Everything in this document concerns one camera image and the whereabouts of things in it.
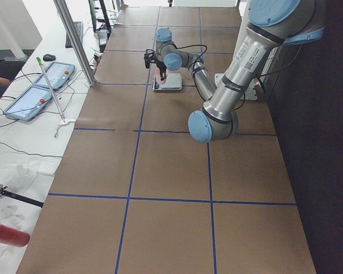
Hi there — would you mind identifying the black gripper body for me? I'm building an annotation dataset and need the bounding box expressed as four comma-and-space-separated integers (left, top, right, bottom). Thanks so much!
156, 59, 166, 73

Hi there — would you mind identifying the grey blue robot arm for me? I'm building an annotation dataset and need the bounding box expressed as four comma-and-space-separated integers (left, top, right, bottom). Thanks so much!
144, 1, 327, 143

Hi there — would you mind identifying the white digital kitchen scale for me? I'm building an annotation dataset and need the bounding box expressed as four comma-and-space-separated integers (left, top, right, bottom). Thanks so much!
151, 73, 182, 92

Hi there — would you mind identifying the black keyboard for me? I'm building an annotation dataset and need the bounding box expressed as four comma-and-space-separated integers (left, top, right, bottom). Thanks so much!
64, 21, 84, 49

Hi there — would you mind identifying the far teach pendant tablet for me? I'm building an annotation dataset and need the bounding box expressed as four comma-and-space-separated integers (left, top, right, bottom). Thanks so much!
45, 62, 75, 91

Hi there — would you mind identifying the teach pendant tablet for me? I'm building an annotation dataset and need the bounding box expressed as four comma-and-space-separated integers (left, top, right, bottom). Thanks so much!
45, 62, 75, 91
3, 86, 53, 122

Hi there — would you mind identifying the black computer mouse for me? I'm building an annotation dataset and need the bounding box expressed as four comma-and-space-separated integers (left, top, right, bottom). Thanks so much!
42, 54, 56, 62

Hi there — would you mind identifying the near teach pendant tablet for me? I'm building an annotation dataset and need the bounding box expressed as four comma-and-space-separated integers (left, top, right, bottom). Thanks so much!
3, 86, 53, 122

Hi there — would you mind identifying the black tool on bench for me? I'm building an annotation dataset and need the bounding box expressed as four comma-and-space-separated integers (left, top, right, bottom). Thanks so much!
0, 184, 44, 208

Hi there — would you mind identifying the red cylinder bottle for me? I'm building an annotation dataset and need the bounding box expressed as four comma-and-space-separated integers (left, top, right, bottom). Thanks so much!
0, 224, 30, 247

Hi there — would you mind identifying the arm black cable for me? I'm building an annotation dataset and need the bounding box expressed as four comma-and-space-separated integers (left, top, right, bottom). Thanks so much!
176, 44, 208, 95

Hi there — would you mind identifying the aluminium frame post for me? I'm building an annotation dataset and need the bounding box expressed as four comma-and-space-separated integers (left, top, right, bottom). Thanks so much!
53, 0, 96, 87

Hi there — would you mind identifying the green handled reacher grabber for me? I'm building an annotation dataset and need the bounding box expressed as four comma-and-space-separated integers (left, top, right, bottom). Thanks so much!
36, 57, 76, 138

